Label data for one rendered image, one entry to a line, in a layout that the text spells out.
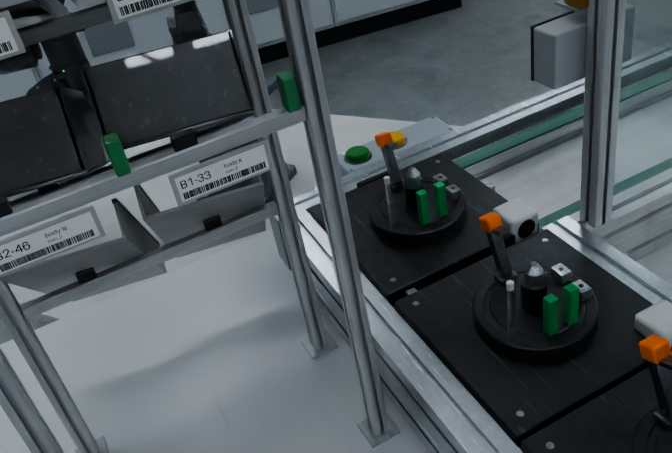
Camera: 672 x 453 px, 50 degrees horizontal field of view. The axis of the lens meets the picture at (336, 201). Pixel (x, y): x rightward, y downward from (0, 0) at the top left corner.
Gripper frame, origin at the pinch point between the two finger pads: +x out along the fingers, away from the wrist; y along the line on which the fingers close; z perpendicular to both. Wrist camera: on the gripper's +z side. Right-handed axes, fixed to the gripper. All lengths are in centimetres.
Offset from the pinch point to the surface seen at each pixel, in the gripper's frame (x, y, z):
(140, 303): 16.3, 30.1, 5.3
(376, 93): 135, -147, -132
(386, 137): -6, 41, -35
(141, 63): -39, 57, -4
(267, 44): 136, -225, -108
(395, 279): 1, 60, -25
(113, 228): 20.3, 5.8, 4.6
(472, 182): 4, 48, -46
